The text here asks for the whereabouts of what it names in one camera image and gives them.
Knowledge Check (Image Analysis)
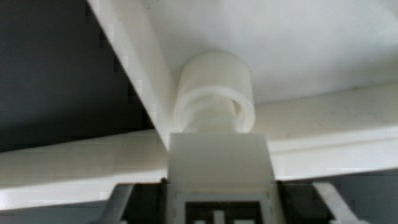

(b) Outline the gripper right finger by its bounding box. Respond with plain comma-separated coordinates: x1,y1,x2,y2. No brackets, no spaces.
277,181,371,224

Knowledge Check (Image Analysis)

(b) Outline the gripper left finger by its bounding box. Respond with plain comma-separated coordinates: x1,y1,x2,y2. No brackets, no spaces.
94,183,167,224

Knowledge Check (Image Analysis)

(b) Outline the white table leg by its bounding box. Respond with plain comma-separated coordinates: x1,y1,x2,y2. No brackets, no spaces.
165,99,288,224

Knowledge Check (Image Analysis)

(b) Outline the white square table top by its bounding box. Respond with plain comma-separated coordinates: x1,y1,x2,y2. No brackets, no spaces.
87,0,398,151

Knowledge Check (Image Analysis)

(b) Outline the white U-shaped obstacle fence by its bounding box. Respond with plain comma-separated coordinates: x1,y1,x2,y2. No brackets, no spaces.
0,130,398,211

